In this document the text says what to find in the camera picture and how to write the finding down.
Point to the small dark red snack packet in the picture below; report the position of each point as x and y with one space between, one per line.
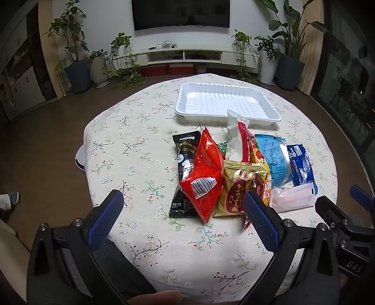
246 224

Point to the trailing vine plant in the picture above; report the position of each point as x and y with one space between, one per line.
121 41

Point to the bushy plant in white pot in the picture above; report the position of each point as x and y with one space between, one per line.
268 67

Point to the glass balcony door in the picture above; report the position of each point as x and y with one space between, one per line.
345 82

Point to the white television cabinet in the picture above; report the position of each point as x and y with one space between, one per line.
228 55

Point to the beige curtain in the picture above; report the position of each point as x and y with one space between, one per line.
310 58

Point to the pale pink snack packet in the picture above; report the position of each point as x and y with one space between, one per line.
290 196

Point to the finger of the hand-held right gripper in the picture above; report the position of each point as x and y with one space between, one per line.
326 209
363 195

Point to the green snack packet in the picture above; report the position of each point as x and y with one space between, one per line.
223 146

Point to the white and red snack packet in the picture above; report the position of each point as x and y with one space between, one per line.
234 140

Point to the broad-leaf plant in dark pot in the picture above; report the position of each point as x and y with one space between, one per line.
290 73

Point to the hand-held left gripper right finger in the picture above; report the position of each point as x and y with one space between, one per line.
260 217

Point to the small pale basket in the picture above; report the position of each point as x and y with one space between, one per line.
201 68

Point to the black television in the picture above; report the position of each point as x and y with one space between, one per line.
181 14

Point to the white round object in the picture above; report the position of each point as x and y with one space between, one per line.
80 159

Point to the plant in grey-white pot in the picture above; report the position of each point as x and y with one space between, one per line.
98 70

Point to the dark blue snack packet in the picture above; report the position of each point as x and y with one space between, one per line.
301 167

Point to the person's shoe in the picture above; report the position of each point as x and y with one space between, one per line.
11 199

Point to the white plastic tray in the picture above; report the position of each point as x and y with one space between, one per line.
205 99

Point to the leafy tree in dark pot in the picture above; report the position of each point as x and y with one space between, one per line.
77 76

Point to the person's left hand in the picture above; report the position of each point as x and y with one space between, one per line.
158 297

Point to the light blue snack packet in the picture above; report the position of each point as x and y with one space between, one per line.
274 158

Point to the hanging vine plant on cabinet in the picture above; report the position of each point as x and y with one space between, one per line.
241 38

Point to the gold snack packet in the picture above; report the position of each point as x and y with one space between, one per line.
234 187

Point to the red storage box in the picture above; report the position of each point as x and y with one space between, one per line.
180 69

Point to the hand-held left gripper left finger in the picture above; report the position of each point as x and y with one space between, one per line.
108 217

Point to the orange snack packet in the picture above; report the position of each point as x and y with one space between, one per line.
257 155

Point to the black snack packet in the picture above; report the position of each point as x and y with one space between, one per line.
183 155

